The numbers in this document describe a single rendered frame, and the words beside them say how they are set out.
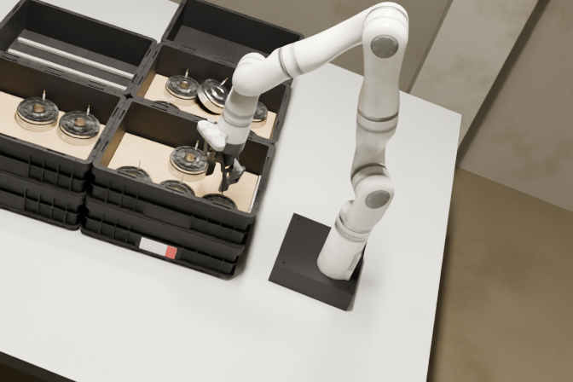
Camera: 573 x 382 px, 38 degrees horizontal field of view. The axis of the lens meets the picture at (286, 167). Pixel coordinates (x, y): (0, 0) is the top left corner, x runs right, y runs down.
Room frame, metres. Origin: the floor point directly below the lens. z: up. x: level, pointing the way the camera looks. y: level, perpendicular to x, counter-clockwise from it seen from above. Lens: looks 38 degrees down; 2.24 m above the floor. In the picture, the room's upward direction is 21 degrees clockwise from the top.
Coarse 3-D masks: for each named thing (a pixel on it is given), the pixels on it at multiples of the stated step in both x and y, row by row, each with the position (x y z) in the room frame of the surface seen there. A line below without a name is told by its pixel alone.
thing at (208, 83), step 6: (204, 84) 1.94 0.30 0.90; (210, 84) 1.96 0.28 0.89; (216, 84) 1.98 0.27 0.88; (222, 84) 2.00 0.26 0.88; (204, 90) 1.92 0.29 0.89; (210, 90) 1.94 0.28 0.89; (228, 90) 2.00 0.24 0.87; (210, 96) 1.91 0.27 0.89; (216, 96) 1.93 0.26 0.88; (216, 102) 1.91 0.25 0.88; (222, 102) 1.93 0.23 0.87
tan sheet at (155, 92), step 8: (160, 80) 1.98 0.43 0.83; (152, 88) 1.93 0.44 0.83; (160, 88) 1.94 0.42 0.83; (152, 96) 1.89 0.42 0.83; (160, 96) 1.90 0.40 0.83; (176, 104) 1.90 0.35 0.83; (200, 104) 1.94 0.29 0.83; (192, 112) 1.89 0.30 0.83; (200, 112) 1.90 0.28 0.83; (208, 112) 1.92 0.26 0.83; (216, 120) 1.89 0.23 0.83; (272, 120) 1.99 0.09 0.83; (256, 128) 1.93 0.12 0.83; (264, 128) 1.94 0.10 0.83; (264, 136) 1.90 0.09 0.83
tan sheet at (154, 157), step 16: (128, 144) 1.66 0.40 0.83; (144, 144) 1.68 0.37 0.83; (160, 144) 1.71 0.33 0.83; (112, 160) 1.58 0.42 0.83; (128, 160) 1.60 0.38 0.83; (144, 160) 1.62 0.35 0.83; (160, 160) 1.65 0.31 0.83; (160, 176) 1.59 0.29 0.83; (208, 176) 1.66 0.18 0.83; (256, 176) 1.73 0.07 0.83; (208, 192) 1.60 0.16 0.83; (224, 192) 1.62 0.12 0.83; (240, 192) 1.64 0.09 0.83; (240, 208) 1.58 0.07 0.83
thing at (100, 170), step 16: (160, 112) 1.72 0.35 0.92; (176, 112) 1.73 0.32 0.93; (112, 128) 1.58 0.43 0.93; (96, 160) 1.45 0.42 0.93; (112, 176) 1.43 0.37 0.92; (128, 176) 1.44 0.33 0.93; (160, 192) 1.44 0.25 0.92; (176, 192) 1.44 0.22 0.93; (208, 208) 1.45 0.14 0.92; (224, 208) 1.45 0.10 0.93; (256, 208) 1.49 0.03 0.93
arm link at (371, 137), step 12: (360, 120) 1.53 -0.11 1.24; (396, 120) 1.55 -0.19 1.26; (360, 132) 1.54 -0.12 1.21; (372, 132) 1.52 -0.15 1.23; (384, 132) 1.53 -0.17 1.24; (360, 144) 1.57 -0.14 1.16; (372, 144) 1.54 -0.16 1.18; (384, 144) 1.57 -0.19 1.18; (360, 156) 1.59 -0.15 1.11; (372, 156) 1.59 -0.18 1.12; (384, 156) 1.62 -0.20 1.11; (360, 168) 1.59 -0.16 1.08
